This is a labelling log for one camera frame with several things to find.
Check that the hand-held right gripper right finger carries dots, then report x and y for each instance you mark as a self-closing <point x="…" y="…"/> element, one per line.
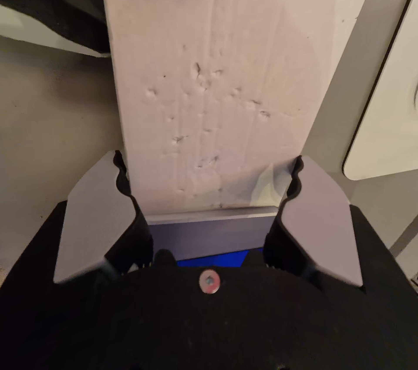
<point x="320" y="229"/>

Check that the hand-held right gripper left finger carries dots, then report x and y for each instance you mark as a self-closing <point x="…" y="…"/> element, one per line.
<point x="91" y="219"/>

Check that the blue cube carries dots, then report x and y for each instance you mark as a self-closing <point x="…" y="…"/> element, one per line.
<point x="215" y="259"/>

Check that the white board with black edge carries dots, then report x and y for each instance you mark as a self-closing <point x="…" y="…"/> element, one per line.
<point x="392" y="115"/>

